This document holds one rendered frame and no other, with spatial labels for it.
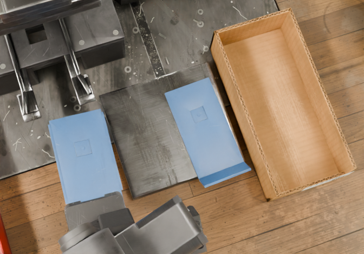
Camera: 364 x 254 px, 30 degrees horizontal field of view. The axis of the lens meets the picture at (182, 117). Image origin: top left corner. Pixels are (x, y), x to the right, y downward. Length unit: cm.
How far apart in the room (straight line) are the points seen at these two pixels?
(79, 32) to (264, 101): 29
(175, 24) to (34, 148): 29
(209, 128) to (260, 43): 16
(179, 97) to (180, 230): 37
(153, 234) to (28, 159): 39
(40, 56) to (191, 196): 29
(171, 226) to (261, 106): 41
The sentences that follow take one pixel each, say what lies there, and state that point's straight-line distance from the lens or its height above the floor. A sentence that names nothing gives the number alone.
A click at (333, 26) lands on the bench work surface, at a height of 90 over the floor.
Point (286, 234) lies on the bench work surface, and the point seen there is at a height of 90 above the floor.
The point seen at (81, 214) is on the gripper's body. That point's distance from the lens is 77.
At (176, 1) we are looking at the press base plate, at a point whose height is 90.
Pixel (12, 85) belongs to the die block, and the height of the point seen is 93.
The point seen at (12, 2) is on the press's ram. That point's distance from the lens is 77.
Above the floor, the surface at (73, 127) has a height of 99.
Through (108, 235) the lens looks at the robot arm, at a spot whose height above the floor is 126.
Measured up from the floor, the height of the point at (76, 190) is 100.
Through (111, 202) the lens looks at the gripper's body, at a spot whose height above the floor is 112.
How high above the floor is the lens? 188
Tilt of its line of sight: 75 degrees down
